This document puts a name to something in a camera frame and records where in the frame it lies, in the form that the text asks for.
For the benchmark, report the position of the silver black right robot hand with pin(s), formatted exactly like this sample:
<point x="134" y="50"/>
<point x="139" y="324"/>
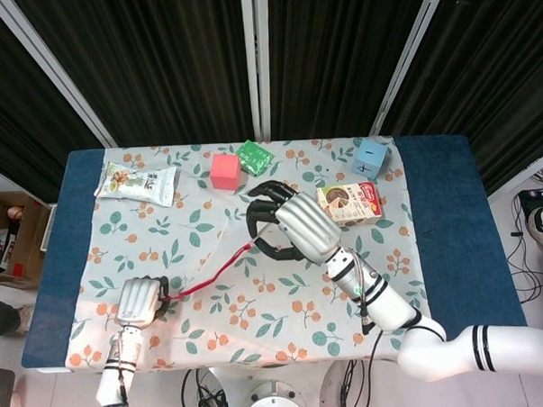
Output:
<point x="306" y="224"/>

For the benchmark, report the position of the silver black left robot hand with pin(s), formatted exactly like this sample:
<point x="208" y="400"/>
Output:
<point x="136" y="301"/>

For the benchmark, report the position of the clear plastic bag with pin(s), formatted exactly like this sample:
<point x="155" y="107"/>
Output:
<point x="211" y="260"/>

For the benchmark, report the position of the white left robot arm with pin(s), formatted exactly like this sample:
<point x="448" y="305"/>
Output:
<point x="120" y="354"/>

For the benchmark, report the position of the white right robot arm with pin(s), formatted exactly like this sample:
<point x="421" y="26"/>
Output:
<point x="393" y="306"/>

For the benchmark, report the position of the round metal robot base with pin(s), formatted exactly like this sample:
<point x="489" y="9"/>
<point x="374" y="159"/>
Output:
<point x="271" y="402"/>

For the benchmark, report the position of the white biscuit box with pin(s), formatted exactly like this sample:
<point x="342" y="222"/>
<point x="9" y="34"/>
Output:
<point x="352" y="204"/>

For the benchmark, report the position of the green sachet packet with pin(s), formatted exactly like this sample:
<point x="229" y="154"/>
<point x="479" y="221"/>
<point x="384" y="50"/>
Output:
<point x="256" y="157"/>

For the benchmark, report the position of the floral fruit-print tablecloth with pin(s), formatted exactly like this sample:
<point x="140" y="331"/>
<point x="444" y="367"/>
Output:
<point x="303" y="310"/>

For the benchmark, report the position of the light blue foam cube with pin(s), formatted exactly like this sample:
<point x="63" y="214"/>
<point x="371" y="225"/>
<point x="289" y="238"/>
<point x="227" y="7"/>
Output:
<point x="368" y="158"/>

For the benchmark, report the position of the red foam cube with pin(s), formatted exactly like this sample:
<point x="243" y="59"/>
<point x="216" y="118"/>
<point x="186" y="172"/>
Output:
<point x="225" y="171"/>

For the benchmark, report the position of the white snack pouch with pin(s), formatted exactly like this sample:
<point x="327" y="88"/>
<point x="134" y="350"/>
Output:
<point x="135" y="184"/>

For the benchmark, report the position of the brown cardboard box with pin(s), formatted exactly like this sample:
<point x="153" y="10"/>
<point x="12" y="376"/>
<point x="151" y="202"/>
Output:
<point x="24" y="223"/>

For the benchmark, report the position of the blue padded table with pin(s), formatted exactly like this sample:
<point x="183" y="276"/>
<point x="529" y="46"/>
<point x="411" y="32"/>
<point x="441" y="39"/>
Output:
<point x="447" y="205"/>

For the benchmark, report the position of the black pleated curtain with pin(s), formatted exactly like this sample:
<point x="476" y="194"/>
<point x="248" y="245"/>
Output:
<point x="157" y="60"/>

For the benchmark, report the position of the white upright frame post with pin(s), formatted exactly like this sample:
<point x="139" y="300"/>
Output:
<point x="256" y="55"/>

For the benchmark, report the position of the white slanted frame post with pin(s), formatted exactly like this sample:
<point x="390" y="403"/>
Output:
<point x="53" y="64"/>
<point x="409" y="49"/>

